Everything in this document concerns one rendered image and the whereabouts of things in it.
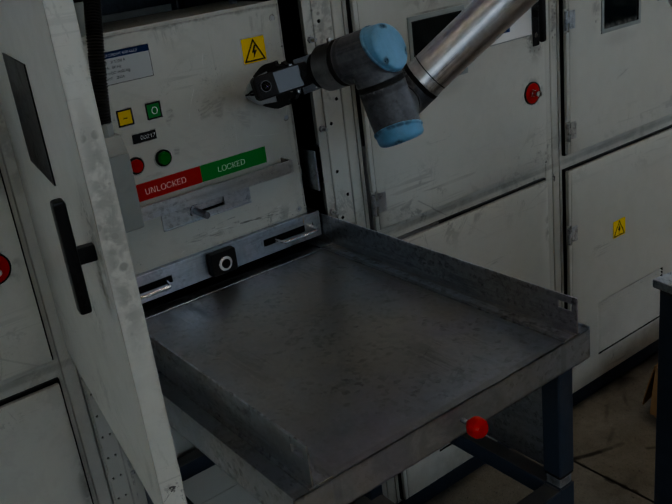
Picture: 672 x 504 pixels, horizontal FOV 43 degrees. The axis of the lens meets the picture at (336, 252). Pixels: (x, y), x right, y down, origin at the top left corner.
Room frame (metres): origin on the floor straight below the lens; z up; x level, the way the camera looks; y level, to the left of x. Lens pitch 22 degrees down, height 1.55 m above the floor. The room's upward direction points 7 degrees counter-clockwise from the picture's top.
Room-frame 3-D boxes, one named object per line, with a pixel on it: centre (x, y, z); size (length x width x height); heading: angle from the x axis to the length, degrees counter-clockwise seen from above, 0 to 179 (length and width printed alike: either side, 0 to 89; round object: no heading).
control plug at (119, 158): (1.49, 0.38, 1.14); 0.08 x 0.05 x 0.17; 35
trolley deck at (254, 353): (1.36, 0.04, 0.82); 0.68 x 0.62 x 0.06; 35
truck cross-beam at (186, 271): (1.68, 0.26, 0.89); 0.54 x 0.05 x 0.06; 125
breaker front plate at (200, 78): (1.67, 0.25, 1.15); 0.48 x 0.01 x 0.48; 125
